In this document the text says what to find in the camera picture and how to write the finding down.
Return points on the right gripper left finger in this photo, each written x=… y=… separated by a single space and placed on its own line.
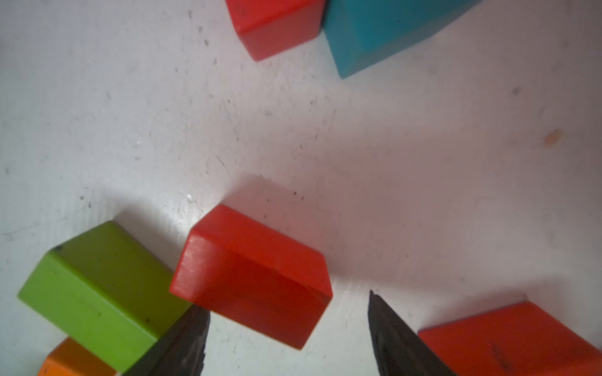
x=181 y=350

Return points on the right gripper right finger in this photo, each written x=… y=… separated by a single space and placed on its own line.
x=398 y=349

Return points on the red block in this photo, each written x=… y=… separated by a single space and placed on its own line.
x=251 y=274
x=520 y=339
x=269 y=27

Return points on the teal triangle block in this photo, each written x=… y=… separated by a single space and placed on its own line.
x=363 y=33

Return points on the green block right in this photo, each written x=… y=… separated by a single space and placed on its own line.
x=107 y=292

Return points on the orange block right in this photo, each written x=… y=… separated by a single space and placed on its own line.
x=71 y=359

